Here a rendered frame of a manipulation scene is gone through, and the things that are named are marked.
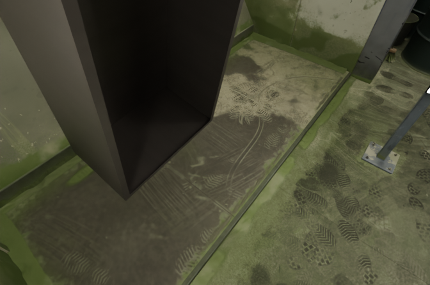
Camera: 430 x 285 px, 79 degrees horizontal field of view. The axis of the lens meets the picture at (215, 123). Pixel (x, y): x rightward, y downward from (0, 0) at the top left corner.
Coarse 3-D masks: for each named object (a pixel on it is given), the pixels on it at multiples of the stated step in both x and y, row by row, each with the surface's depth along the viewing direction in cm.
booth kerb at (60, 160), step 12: (252, 24) 281; (240, 36) 271; (60, 156) 168; (72, 156) 175; (36, 168) 158; (48, 168) 165; (24, 180) 156; (36, 180) 162; (0, 192) 147; (12, 192) 153; (0, 204) 151
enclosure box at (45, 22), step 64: (0, 0) 58; (64, 0) 40; (128, 0) 94; (192, 0) 103; (64, 64) 57; (128, 64) 115; (192, 64) 126; (64, 128) 101; (128, 128) 133; (192, 128) 139; (128, 192) 108
